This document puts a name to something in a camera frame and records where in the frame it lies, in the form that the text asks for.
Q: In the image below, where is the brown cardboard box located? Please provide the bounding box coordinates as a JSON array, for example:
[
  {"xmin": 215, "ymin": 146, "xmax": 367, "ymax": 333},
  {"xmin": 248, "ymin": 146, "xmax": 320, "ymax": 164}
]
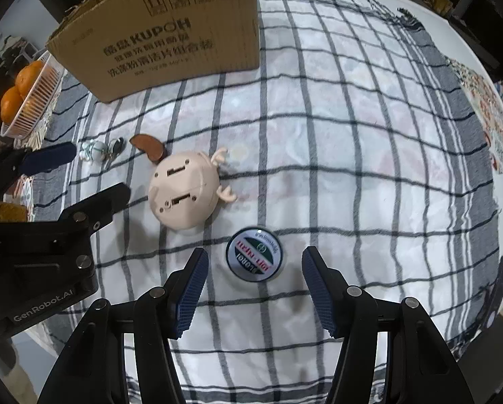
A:
[{"xmin": 47, "ymin": 0, "xmax": 259, "ymax": 102}]

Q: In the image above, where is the patterned table runner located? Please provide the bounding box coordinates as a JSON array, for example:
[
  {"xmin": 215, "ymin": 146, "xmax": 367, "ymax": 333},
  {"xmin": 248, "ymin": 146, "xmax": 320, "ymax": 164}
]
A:
[{"xmin": 446, "ymin": 58, "xmax": 503, "ymax": 174}]

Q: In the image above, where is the grey checked tablecloth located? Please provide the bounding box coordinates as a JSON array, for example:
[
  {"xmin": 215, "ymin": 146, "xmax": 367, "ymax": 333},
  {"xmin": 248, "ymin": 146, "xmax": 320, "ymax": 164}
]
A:
[{"xmin": 33, "ymin": 0, "xmax": 500, "ymax": 403}]

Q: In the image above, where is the beige round deer toy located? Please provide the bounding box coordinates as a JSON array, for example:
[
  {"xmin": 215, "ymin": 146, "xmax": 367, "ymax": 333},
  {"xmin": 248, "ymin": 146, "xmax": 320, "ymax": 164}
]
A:
[{"xmin": 148, "ymin": 147, "xmax": 237, "ymax": 231}]

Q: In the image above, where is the orange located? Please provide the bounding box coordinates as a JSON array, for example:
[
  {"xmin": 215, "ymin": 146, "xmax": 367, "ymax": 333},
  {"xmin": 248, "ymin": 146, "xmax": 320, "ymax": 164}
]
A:
[
  {"xmin": 15, "ymin": 60, "xmax": 45, "ymax": 98},
  {"xmin": 0, "ymin": 86, "xmax": 24, "ymax": 125}
]

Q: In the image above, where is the blue white doll figure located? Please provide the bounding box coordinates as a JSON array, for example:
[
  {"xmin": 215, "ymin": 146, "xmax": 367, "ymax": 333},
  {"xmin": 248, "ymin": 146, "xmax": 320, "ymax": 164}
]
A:
[{"xmin": 78, "ymin": 140, "xmax": 109, "ymax": 163}]

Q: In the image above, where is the round green tin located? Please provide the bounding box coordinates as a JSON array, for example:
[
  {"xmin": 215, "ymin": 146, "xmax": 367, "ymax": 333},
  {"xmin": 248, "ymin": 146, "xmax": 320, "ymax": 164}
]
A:
[{"xmin": 225, "ymin": 226, "xmax": 284, "ymax": 283}]

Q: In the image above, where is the brown wooden piece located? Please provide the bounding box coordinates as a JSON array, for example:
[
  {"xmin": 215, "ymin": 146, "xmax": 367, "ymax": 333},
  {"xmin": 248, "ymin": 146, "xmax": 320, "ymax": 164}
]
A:
[{"xmin": 129, "ymin": 133, "xmax": 165, "ymax": 164}]

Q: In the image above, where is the white fruit basket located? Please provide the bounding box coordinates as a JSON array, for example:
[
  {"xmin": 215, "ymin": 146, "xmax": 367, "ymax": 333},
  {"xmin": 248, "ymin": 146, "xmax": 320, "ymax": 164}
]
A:
[{"xmin": 0, "ymin": 51, "xmax": 64, "ymax": 140}]

